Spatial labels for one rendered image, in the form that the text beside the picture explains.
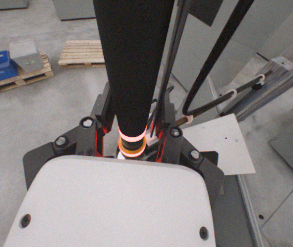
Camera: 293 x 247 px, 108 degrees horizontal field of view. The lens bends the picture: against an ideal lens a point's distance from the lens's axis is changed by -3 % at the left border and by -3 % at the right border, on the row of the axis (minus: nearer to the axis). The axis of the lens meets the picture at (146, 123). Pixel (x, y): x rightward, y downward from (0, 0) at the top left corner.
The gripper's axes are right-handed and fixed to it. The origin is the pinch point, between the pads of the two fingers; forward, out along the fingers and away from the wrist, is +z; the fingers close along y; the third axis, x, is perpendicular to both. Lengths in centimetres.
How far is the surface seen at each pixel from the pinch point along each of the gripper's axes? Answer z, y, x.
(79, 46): 291, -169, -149
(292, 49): 41, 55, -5
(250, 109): 42, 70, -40
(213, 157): 3.9, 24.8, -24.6
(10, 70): 161, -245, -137
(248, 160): 5, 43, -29
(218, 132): 19, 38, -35
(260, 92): 38, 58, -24
